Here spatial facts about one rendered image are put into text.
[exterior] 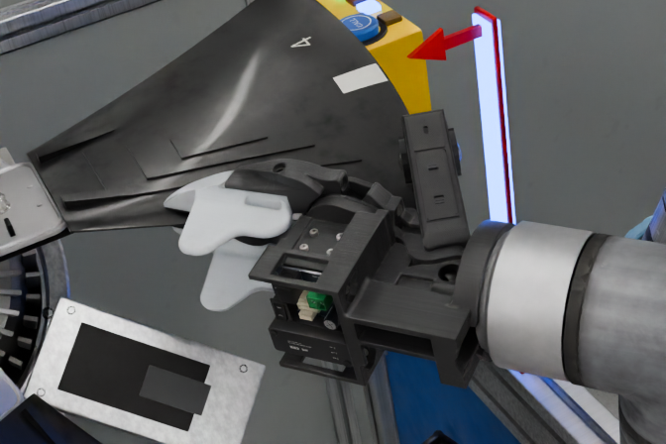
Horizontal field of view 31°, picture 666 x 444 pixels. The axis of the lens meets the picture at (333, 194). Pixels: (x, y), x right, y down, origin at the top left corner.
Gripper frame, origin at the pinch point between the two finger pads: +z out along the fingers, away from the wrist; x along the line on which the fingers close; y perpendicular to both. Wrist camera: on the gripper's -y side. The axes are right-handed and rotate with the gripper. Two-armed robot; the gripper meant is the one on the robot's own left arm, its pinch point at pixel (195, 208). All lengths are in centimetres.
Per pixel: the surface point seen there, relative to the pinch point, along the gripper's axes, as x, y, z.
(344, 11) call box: 14.7, -41.9, 13.2
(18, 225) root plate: -1.6, 5.2, 9.0
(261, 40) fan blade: -1.3, -15.3, 3.4
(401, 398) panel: 62, -34, 13
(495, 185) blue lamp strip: 15.1, -21.7, -9.1
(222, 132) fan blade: -1.0, -5.9, 1.2
